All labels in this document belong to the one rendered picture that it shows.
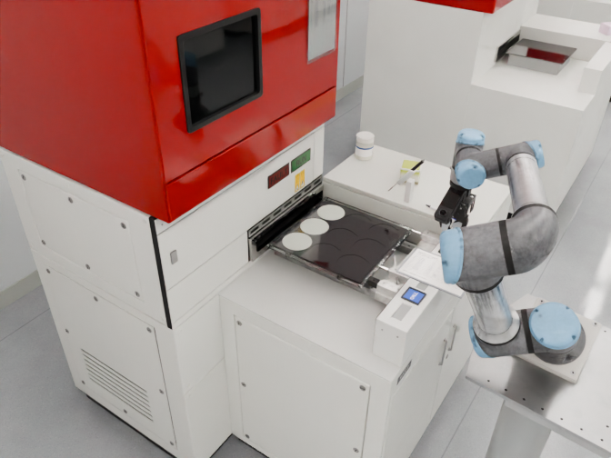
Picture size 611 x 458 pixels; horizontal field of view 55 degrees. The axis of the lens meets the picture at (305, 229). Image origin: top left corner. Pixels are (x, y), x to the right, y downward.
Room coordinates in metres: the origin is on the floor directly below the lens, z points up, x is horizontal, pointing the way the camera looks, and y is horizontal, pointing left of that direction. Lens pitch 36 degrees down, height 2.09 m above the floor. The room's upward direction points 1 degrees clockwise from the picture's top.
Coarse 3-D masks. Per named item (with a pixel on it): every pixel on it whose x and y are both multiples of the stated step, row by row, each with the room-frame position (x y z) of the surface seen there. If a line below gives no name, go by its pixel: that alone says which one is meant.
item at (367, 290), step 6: (276, 252) 1.61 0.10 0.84; (288, 258) 1.58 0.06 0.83; (300, 264) 1.56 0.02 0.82; (312, 270) 1.53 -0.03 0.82; (318, 270) 1.51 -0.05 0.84; (330, 276) 1.49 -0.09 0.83; (342, 282) 1.46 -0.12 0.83; (354, 288) 1.44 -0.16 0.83; (360, 288) 1.43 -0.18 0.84; (366, 288) 1.41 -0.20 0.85; (372, 288) 1.41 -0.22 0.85; (366, 294) 1.41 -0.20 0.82; (372, 294) 1.40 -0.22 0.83
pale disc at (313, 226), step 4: (308, 220) 1.72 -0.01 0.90; (312, 220) 1.72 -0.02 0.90; (316, 220) 1.72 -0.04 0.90; (320, 220) 1.72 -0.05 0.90; (304, 224) 1.69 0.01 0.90; (308, 224) 1.69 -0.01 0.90; (312, 224) 1.69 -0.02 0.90; (316, 224) 1.69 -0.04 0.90; (320, 224) 1.69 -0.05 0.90; (324, 224) 1.69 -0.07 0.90; (304, 228) 1.67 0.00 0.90; (308, 228) 1.67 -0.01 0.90; (312, 228) 1.67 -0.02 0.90; (316, 228) 1.67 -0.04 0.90; (320, 228) 1.67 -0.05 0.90; (324, 228) 1.67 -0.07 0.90; (308, 232) 1.64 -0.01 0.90; (312, 232) 1.64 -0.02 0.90; (316, 232) 1.64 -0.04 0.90; (320, 232) 1.65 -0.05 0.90; (324, 232) 1.65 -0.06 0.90
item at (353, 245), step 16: (336, 224) 1.69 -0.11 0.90; (352, 224) 1.69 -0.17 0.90; (368, 224) 1.70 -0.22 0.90; (384, 224) 1.70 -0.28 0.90; (320, 240) 1.60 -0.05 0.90; (336, 240) 1.60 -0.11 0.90; (352, 240) 1.60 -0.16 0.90; (368, 240) 1.60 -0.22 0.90; (384, 240) 1.60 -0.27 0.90; (304, 256) 1.51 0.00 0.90; (320, 256) 1.51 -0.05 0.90; (336, 256) 1.51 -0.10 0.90; (352, 256) 1.51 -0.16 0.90; (368, 256) 1.51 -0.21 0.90; (384, 256) 1.52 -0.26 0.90; (336, 272) 1.43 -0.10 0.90; (352, 272) 1.43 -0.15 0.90; (368, 272) 1.43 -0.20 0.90
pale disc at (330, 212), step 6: (330, 204) 1.82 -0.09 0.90; (318, 210) 1.78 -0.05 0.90; (324, 210) 1.78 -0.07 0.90; (330, 210) 1.78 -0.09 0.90; (336, 210) 1.78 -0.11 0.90; (342, 210) 1.78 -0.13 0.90; (324, 216) 1.74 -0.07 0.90; (330, 216) 1.74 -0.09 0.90; (336, 216) 1.74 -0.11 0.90; (342, 216) 1.74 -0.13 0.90
